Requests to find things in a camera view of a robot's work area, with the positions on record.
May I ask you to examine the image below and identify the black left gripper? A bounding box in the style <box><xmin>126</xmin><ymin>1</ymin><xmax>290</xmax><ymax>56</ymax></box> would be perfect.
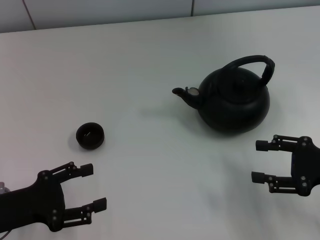
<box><xmin>0</xmin><ymin>161</ymin><xmax>108</xmax><ymax>232</ymax></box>

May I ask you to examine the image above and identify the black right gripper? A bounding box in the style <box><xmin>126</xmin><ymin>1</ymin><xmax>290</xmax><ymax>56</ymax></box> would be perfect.
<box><xmin>250</xmin><ymin>134</ymin><xmax>320</xmax><ymax>197</ymax></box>

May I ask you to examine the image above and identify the small black teacup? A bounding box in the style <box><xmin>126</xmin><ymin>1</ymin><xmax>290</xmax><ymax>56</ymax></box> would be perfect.
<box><xmin>75</xmin><ymin>122</ymin><xmax>106</xmax><ymax>151</ymax></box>

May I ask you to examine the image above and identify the black round teapot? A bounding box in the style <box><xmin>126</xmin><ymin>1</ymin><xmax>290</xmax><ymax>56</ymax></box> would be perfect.
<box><xmin>171</xmin><ymin>54</ymin><xmax>276</xmax><ymax>137</ymax></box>

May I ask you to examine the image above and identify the silver cable connector plug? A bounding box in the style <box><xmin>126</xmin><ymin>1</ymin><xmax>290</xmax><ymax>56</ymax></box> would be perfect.
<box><xmin>0</xmin><ymin>181</ymin><xmax>11</xmax><ymax>195</ymax></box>

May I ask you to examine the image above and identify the thin black cable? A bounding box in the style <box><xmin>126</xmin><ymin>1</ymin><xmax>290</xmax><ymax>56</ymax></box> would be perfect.
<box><xmin>0</xmin><ymin>221</ymin><xmax>13</xmax><ymax>237</ymax></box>

